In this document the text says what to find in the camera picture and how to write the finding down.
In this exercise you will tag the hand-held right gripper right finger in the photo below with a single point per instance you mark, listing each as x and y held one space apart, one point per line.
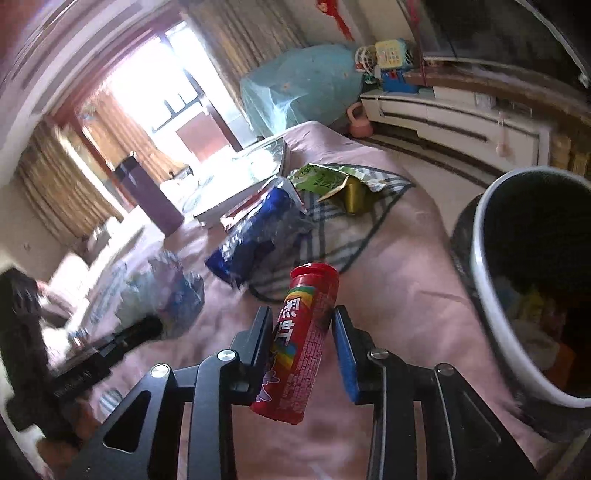
345 355

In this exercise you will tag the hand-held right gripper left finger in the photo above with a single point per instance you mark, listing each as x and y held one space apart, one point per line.
256 344

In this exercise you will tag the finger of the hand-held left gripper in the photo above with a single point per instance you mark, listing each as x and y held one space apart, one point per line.
124 339

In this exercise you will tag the red candy tube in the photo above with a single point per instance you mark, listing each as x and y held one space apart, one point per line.
300 341

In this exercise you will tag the clear plastic bag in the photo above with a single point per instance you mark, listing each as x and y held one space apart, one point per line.
157 295

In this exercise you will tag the white rimmed black trash bin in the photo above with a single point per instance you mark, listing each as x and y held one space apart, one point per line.
531 240

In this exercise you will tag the person's left hand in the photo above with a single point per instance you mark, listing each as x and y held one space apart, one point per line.
83 420

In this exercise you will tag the beige sofa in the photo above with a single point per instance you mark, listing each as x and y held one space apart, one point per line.
74 272

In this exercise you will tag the pink plaid tablecloth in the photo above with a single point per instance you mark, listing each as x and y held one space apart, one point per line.
406 286

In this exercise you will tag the blue snack bag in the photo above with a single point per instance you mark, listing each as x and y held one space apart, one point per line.
258 240

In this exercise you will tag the purple thermos bottle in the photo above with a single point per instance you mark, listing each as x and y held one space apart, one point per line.
147 198

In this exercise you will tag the beige patterned curtain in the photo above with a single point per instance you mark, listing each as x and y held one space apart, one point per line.
134 138
258 32
64 189

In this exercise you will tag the picture book box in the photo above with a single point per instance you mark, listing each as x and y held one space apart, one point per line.
249 180

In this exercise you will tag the green foil snack bag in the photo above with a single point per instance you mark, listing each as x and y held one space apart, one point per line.
332 177

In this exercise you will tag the brown balcony cabinet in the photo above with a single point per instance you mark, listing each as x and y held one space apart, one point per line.
203 136

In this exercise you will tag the white television cabinet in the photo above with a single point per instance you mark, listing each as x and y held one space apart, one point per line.
443 120

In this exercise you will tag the teal covered furniture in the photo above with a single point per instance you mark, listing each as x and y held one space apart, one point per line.
295 87

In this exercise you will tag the white cage ball toy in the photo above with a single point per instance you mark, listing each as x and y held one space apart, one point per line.
364 60

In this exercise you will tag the yellow green toy box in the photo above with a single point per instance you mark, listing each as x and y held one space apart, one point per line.
392 53

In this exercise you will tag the brown wooden television shelf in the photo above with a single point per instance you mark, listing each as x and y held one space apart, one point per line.
508 87

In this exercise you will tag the black flat television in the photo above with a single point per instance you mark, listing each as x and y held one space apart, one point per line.
498 32

